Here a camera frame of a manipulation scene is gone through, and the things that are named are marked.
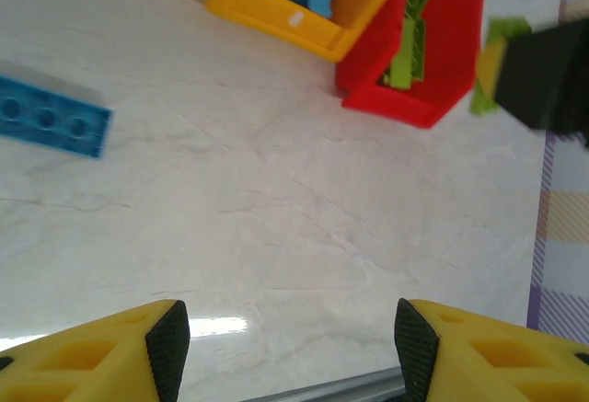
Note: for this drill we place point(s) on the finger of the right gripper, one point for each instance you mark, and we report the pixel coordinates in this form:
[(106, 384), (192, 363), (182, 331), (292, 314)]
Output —
[(490, 64)]

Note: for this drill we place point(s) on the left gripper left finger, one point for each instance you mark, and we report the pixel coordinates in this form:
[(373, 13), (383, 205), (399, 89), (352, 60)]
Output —
[(92, 365)]

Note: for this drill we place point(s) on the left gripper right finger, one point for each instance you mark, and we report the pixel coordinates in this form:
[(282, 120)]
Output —
[(497, 365)]

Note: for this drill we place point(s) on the red plastic bin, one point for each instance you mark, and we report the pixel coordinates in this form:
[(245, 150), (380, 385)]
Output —
[(455, 29)]

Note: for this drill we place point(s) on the yellow plastic bin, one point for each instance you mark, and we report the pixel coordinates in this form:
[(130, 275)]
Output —
[(276, 20)]

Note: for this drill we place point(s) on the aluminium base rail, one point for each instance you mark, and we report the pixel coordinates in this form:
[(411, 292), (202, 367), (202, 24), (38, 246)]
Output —
[(349, 386)]

